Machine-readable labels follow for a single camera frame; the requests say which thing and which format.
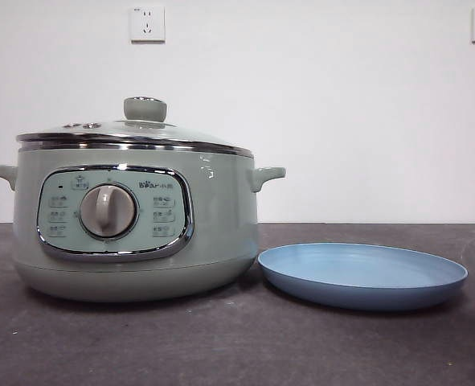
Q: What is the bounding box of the glass lid with green knob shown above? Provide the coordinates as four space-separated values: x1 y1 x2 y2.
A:
15 95 256 156

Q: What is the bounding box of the pale green electric steamer pot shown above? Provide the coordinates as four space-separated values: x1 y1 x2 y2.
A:
0 138 287 303

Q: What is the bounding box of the blue plate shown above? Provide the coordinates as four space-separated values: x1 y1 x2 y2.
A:
256 242 469 313

